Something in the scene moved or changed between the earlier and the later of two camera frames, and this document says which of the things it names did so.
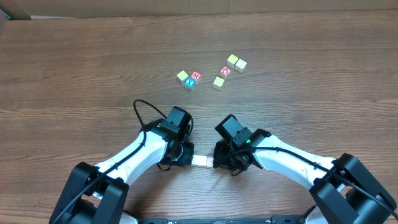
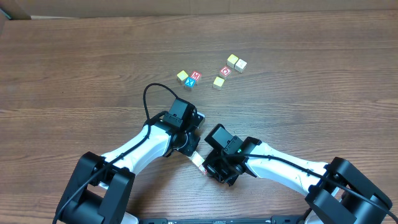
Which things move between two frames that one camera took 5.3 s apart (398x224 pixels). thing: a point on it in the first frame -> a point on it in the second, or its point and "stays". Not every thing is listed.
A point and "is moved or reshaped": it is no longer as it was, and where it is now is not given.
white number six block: [196, 160] stays
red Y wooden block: [209, 161] is moved or reshaped
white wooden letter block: [201, 160] stays
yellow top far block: [232, 60] stays
